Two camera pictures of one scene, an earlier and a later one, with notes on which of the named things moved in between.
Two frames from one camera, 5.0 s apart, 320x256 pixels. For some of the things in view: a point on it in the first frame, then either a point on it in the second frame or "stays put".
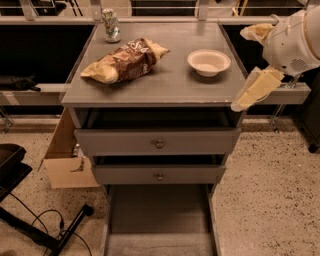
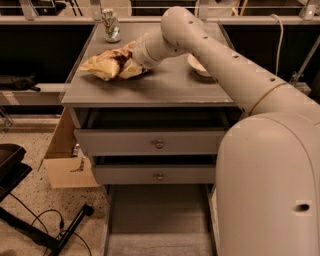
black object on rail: [18, 83] stays put
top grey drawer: [111, 142] stays put
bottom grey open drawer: [161, 220] stays put
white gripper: [289, 46] → [141, 55]
